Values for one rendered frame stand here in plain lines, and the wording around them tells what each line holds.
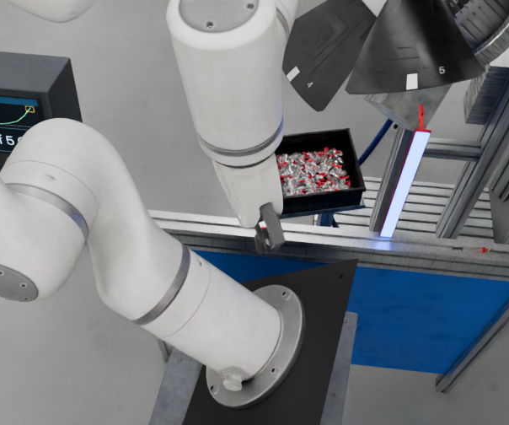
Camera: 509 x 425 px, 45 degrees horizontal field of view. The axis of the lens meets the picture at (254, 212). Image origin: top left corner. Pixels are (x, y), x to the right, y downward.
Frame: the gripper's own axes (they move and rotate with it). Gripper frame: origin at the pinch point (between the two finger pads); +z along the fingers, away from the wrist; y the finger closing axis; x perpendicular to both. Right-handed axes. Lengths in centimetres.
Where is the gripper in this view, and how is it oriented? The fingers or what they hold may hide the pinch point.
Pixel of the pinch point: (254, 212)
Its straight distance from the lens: 73.6
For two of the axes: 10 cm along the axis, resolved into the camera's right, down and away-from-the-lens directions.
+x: 9.2, -3.7, 1.2
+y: 3.8, 7.9, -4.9
